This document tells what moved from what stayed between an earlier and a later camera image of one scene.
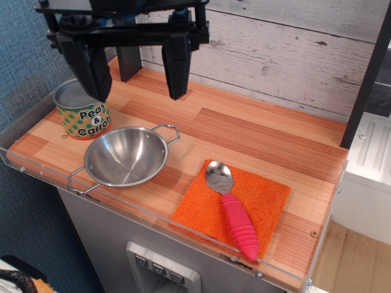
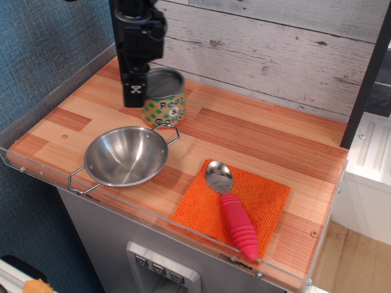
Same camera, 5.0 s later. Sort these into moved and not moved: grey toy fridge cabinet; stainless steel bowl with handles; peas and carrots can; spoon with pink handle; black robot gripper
Moved: black robot gripper; peas and carrots can
Not moved: stainless steel bowl with handles; grey toy fridge cabinet; spoon with pink handle
